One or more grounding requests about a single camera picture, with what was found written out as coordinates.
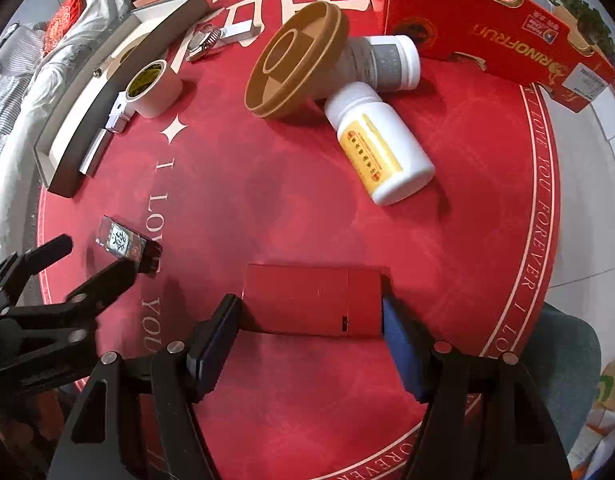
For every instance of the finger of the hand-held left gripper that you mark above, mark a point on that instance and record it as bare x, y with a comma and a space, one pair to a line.
107, 287
42, 257

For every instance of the small red box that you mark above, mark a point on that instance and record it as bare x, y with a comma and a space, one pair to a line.
297, 300

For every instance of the silver metal bar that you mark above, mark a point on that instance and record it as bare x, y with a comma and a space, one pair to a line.
94, 152

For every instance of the white tape roll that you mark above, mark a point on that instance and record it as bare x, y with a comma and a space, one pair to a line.
157, 92

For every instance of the red cardboard carton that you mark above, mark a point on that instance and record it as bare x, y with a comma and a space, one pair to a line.
487, 25

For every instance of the white bottle yellow label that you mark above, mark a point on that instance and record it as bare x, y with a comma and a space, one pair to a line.
382, 150

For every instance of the teal chair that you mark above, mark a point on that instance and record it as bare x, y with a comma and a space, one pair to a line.
572, 375

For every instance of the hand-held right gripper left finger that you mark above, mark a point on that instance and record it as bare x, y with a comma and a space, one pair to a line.
215, 345

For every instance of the grey covered sofa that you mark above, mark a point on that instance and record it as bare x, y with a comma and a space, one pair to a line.
22, 85

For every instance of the grey shallow tray box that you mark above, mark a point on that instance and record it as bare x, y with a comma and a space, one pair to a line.
82, 110

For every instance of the red embroidered cushion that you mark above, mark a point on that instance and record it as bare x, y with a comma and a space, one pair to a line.
62, 20

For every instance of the white plastic clip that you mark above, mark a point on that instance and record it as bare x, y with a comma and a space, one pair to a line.
121, 112

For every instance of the brown round plastic spool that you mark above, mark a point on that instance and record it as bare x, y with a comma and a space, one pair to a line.
292, 60

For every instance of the white bottle grey label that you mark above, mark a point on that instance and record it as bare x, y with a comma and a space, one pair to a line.
387, 62

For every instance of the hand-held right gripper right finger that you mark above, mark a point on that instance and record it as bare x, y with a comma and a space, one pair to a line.
405, 350

